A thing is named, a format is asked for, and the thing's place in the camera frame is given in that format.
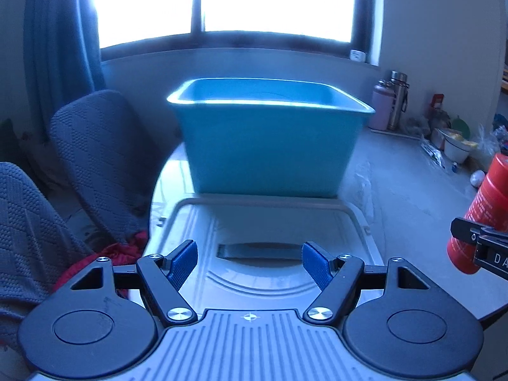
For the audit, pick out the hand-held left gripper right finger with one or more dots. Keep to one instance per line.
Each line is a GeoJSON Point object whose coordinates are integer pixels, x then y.
{"type": "Point", "coordinates": [316, 264]}

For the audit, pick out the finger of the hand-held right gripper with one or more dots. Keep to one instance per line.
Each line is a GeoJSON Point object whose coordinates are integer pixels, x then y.
{"type": "Point", "coordinates": [465, 230]}

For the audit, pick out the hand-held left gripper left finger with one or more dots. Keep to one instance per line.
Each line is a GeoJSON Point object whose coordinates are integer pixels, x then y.
{"type": "Point", "coordinates": [183, 261]}

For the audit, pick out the red cylindrical can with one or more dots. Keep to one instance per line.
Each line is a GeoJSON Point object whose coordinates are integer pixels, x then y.
{"type": "Point", "coordinates": [478, 202]}

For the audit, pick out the blue plastic bin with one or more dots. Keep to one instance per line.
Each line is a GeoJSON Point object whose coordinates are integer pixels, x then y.
{"type": "Point", "coordinates": [266, 147]}

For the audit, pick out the red cloth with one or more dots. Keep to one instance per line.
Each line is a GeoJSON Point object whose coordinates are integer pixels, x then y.
{"type": "Point", "coordinates": [123, 252]}

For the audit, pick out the grey plastic box lid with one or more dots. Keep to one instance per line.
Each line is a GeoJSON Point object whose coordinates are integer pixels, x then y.
{"type": "Point", "coordinates": [258, 222]}

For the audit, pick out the white bowl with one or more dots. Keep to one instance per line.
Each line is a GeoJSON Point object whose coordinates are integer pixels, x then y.
{"type": "Point", "coordinates": [456, 149]}

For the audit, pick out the clear plastic bag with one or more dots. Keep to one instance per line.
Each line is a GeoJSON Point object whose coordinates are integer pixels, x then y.
{"type": "Point", "coordinates": [490, 147]}

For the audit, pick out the green round lid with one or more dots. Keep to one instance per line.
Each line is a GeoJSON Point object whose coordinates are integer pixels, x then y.
{"type": "Point", "coordinates": [462, 126]}

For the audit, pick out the small red box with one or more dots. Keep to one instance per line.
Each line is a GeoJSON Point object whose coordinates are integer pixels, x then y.
{"type": "Point", "coordinates": [437, 101]}

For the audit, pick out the grey padded chair back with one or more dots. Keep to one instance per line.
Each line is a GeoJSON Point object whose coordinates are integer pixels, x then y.
{"type": "Point", "coordinates": [103, 154]}

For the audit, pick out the steel thermos bottle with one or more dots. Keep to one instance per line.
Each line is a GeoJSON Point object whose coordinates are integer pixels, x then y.
{"type": "Point", "coordinates": [397, 99]}

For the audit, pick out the pink water bottle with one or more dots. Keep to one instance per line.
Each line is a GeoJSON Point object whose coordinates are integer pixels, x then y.
{"type": "Point", "coordinates": [382, 105]}

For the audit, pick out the grey quilted chair front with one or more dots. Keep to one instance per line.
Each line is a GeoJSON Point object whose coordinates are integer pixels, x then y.
{"type": "Point", "coordinates": [31, 238]}

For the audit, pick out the small white sill device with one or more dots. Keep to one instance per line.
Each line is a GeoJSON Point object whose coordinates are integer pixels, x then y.
{"type": "Point", "coordinates": [358, 55]}

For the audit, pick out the blue curtain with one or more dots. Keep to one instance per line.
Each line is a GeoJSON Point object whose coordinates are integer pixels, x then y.
{"type": "Point", "coordinates": [63, 43]}

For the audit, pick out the window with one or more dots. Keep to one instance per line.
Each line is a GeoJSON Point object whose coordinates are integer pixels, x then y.
{"type": "Point", "coordinates": [274, 0]}

